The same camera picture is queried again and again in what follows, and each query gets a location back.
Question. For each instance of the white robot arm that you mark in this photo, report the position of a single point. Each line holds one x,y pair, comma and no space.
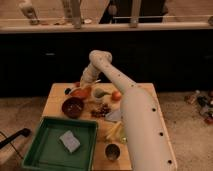
148,142

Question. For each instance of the dark red bowl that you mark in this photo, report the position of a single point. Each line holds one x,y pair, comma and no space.
73,107

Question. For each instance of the orange fruit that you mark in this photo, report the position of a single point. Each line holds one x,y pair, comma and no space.
116,96

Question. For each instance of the bunch of dark grapes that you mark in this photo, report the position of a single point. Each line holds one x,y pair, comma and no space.
101,111

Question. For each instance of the pale plastic piece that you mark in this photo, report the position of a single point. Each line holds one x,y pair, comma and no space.
113,116

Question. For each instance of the dark blue small object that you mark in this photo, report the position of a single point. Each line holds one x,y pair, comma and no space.
67,91

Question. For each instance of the yellow corn cob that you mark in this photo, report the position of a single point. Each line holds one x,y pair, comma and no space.
114,133

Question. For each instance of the small metal cup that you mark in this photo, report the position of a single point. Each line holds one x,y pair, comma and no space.
112,152

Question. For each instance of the grey sponge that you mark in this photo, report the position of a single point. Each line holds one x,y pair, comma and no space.
70,141

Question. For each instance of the green plastic tray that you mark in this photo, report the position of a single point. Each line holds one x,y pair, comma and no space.
48,153

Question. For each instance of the pile of items on floor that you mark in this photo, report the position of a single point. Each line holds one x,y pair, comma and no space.
206,105

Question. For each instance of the black handle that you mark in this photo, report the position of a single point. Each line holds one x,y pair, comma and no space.
23,132

